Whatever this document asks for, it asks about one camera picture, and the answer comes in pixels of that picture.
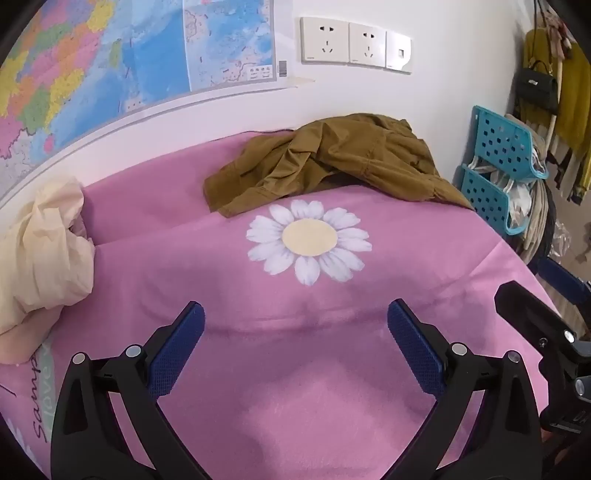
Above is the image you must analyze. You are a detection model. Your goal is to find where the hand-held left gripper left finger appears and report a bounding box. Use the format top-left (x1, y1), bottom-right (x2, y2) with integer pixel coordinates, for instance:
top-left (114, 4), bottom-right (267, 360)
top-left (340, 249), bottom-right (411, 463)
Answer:
top-left (50, 301), bottom-right (218, 480)

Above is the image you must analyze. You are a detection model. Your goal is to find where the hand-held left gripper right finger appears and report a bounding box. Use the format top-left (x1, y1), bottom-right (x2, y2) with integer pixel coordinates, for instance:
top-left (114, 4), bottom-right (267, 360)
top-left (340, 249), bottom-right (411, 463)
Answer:
top-left (387, 298), bottom-right (541, 480)

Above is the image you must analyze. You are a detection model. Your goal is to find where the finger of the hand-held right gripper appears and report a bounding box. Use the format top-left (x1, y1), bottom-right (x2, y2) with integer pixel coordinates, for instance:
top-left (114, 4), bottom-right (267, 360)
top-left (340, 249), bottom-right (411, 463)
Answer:
top-left (494, 281), bottom-right (578, 371)
top-left (538, 256), bottom-right (591, 304)

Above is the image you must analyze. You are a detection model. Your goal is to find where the brown corduroy jacket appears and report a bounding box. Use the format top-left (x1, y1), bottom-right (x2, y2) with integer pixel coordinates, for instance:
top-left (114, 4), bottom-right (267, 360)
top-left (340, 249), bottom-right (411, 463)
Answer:
top-left (204, 113), bottom-right (474, 219)

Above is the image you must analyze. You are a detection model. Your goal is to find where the pink daisy print blanket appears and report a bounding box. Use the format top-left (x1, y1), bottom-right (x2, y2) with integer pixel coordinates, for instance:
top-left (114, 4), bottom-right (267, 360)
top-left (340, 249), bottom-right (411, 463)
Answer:
top-left (0, 129), bottom-right (573, 480)

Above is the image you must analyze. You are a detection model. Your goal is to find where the blue plastic storage rack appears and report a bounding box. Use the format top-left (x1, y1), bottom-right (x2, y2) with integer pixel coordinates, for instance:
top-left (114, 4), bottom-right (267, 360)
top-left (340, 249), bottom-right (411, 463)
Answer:
top-left (460, 105), bottom-right (550, 237)

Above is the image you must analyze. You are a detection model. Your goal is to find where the cream crumpled cloth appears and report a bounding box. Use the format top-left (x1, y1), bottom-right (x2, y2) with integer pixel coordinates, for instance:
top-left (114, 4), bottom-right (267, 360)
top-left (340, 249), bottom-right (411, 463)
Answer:
top-left (0, 178), bottom-right (96, 365)

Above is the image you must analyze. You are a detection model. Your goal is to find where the yellow hanging garment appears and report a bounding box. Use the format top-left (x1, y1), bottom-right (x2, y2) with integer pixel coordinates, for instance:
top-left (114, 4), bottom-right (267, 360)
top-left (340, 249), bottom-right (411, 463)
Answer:
top-left (524, 28), bottom-right (591, 155)

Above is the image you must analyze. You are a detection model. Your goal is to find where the black handbag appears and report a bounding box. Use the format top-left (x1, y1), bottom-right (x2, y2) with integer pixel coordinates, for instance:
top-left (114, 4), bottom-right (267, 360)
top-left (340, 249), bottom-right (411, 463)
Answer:
top-left (513, 60), bottom-right (559, 114)

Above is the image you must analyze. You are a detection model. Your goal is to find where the white wall data plate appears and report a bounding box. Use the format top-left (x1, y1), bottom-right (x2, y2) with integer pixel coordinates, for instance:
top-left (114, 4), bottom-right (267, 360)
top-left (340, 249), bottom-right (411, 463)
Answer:
top-left (385, 30), bottom-right (413, 75)

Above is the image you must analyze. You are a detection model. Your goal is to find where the colourful wall map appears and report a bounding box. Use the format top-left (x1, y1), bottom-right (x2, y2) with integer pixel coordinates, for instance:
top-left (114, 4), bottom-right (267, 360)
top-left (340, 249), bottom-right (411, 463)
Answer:
top-left (0, 0), bottom-right (296, 200)

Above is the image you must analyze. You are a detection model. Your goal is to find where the white wall socket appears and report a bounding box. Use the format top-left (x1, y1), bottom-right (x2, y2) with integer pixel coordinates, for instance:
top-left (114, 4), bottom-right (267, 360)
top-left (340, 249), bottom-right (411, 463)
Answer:
top-left (348, 21), bottom-right (387, 69)
top-left (300, 17), bottom-right (350, 65)

